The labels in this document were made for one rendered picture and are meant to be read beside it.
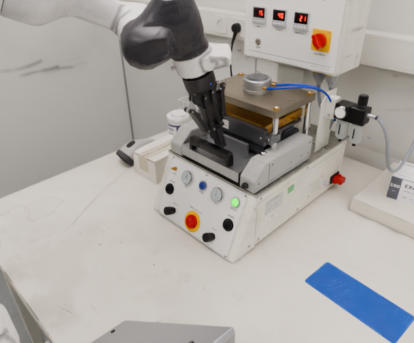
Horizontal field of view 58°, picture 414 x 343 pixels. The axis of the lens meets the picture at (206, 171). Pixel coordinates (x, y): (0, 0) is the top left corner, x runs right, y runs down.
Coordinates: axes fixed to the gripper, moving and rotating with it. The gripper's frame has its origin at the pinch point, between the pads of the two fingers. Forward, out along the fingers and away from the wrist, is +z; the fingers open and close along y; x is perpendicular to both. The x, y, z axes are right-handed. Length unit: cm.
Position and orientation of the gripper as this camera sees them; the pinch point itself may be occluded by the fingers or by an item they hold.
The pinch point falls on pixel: (217, 135)
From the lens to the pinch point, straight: 101.3
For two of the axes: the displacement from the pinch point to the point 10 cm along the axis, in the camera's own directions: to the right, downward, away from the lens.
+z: 2.6, 6.7, 6.9
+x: 6.9, 3.7, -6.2
